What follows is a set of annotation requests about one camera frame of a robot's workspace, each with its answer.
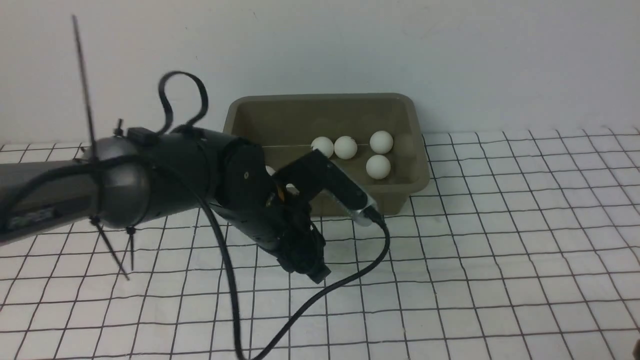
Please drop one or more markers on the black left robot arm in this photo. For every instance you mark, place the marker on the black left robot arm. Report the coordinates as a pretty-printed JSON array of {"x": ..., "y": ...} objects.
[{"x": 143, "y": 176}]

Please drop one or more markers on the white grid-pattern tablecloth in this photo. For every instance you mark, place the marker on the white grid-pattern tablecloth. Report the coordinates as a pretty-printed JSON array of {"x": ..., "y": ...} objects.
[{"x": 523, "y": 246}]

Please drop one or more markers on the grey-brown plastic bin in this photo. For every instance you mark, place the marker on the grey-brown plastic bin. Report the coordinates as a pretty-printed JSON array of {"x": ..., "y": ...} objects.
[{"x": 286, "y": 125}]

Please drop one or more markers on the white ball logo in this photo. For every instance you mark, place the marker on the white ball logo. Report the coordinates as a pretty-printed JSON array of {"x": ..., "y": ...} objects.
[{"x": 378, "y": 167}]

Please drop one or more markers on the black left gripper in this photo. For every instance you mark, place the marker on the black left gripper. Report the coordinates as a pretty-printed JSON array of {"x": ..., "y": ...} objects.
[{"x": 279, "y": 222}]

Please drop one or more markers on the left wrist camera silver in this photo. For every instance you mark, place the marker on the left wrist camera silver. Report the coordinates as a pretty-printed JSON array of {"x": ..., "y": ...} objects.
[{"x": 356, "y": 204}]

